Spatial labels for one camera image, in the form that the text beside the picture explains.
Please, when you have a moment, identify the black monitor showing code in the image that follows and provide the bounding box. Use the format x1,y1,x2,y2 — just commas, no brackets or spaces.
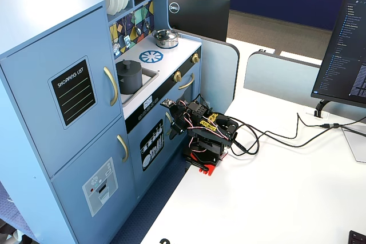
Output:
311,0,366,110

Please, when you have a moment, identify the gold freezer door handle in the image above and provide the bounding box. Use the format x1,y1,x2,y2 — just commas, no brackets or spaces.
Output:
116,134,129,163

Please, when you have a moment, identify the metal hanging ladle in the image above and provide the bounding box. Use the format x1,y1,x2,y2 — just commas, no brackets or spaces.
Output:
133,12,142,37

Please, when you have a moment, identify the gold oven door handle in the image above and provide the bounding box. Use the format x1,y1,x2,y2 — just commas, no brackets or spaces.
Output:
177,73,196,91

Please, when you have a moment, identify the blue toy kitchen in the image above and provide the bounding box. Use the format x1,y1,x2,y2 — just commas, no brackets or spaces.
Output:
0,0,240,244

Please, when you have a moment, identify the black keyboard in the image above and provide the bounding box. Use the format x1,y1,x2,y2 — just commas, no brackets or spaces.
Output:
348,230,366,244

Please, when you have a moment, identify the thick black cable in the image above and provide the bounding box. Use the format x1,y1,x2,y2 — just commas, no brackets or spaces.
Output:
228,117,366,157

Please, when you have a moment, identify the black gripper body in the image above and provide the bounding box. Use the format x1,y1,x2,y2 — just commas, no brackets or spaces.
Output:
170,99,192,129

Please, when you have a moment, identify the metal slotted spatula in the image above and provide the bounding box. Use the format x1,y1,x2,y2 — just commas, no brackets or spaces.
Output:
122,17,132,49

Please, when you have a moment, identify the shiny steel pot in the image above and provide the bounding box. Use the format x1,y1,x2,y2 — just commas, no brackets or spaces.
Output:
152,34,180,49

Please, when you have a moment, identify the silver monitor stand base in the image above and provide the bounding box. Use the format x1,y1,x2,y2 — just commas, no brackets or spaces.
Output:
341,127,366,164

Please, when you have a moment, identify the dark gray cylindrical pot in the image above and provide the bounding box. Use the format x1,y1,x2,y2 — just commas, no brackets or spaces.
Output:
116,63,144,95

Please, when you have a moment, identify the small wrist camera board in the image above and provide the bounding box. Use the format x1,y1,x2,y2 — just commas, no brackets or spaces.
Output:
160,98,176,110

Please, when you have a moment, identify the gold dishwasher door handle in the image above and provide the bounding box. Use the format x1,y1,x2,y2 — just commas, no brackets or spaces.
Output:
165,111,173,138

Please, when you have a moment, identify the dark gray lid with knob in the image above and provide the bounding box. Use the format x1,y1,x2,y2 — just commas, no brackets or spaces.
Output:
116,59,143,74

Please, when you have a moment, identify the metal hanging spoon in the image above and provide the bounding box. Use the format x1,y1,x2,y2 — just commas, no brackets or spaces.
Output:
144,9,152,32

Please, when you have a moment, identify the steel and glass pot lid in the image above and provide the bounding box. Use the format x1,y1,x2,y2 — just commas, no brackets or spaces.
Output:
151,29,179,42

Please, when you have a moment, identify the red table clamp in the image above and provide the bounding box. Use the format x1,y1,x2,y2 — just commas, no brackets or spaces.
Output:
185,152,227,177

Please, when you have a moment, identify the thin black cable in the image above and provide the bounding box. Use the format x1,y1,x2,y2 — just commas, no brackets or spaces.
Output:
296,111,366,130

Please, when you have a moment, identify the metal hanging strainer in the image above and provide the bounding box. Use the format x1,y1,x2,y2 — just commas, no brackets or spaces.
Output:
112,23,121,55

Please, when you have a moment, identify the black shopping list chalkboard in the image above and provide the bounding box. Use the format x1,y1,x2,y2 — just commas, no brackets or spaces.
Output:
47,55,98,130

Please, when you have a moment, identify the colourful mosaic backsplash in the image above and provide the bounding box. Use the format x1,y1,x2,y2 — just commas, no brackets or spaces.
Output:
109,0,156,57

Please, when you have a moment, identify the gold fridge door handle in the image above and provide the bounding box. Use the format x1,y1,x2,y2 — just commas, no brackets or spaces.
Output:
103,66,119,107

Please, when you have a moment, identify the black Dell monitor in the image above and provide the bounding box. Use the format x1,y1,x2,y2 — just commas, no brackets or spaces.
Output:
167,0,231,43

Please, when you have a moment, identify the gray toy sink basin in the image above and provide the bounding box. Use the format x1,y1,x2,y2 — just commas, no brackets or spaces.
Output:
119,66,160,105

